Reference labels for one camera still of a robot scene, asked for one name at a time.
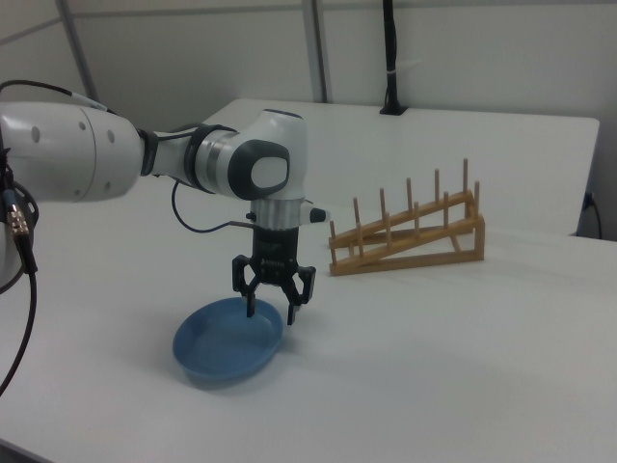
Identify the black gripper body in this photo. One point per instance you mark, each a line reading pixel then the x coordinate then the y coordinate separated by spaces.
pixel 276 251

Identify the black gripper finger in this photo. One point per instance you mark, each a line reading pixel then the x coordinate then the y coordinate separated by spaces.
pixel 291 313
pixel 250 304

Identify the blue round plate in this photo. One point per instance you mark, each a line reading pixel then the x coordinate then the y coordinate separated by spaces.
pixel 217 352

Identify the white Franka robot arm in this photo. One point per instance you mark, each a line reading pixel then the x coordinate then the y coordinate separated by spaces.
pixel 72 149

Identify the wooden plate rack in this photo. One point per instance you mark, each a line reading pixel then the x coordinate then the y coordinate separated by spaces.
pixel 478 241

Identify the grey metal frame post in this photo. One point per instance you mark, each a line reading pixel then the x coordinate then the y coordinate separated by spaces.
pixel 322 48
pixel 78 48

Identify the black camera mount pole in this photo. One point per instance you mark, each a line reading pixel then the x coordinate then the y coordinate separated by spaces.
pixel 389 48

